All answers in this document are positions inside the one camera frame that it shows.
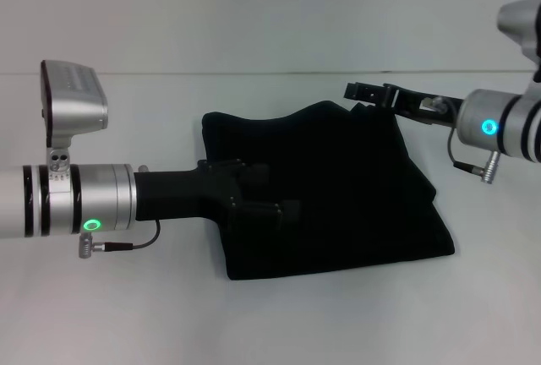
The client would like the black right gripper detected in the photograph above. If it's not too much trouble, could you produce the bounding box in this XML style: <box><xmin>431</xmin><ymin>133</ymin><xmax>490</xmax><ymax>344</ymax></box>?
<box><xmin>342</xmin><ymin>80</ymin><xmax>467</xmax><ymax>128</ymax></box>

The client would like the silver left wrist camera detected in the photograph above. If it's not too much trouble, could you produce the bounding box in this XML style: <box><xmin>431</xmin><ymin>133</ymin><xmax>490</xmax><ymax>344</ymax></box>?
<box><xmin>40</xmin><ymin>59</ymin><xmax>109</xmax><ymax>193</ymax></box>

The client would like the gripper cable with plugs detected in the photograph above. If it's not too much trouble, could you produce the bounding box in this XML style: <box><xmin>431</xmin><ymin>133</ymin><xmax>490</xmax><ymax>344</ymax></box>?
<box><xmin>76</xmin><ymin>164</ymin><xmax>161</xmax><ymax>260</ymax></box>
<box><xmin>421</xmin><ymin>95</ymin><xmax>506</xmax><ymax>188</ymax></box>

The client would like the left gripper cable with plugs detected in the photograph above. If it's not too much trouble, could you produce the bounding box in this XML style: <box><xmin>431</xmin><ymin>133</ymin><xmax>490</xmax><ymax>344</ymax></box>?
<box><xmin>76</xmin><ymin>164</ymin><xmax>161</xmax><ymax>260</ymax></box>

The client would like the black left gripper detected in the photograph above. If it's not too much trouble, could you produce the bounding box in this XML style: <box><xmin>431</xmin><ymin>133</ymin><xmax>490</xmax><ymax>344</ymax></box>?
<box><xmin>134</xmin><ymin>157</ymin><xmax>303</xmax><ymax>231</ymax></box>

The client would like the black t-shirt with white print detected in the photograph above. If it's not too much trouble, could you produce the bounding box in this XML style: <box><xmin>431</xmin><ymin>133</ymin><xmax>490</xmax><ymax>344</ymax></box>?
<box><xmin>200</xmin><ymin>100</ymin><xmax>456</xmax><ymax>282</ymax></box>

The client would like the right gripper cable with plugs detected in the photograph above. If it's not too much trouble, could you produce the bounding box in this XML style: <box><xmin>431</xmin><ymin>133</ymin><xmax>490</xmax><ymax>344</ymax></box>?
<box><xmin>421</xmin><ymin>95</ymin><xmax>506</xmax><ymax>188</ymax></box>

